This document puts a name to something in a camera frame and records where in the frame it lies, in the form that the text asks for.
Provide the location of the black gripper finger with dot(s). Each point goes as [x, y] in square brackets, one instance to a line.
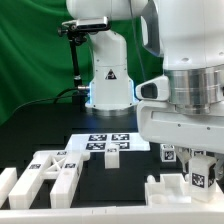
[184, 156]
[219, 168]

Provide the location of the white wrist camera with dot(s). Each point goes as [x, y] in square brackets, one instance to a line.
[156, 89]

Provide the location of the green backdrop curtain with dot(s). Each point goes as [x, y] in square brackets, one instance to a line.
[35, 63]

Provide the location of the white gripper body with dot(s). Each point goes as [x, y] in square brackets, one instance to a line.
[158, 122]

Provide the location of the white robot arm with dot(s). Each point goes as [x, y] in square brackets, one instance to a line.
[185, 105]

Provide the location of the white chair seat part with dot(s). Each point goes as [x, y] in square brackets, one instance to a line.
[171, 189]

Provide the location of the white sheet with tags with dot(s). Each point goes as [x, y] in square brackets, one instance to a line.
[99, 142]

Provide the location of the white chair back part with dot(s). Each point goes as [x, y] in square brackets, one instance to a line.
[64, 167]

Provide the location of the white frame border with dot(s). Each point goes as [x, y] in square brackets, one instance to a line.
[211, 212]

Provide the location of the white block far left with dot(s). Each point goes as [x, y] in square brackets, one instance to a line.
[8, 179]

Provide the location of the black camera stand pole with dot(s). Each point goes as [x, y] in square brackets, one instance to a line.
[79, 99]

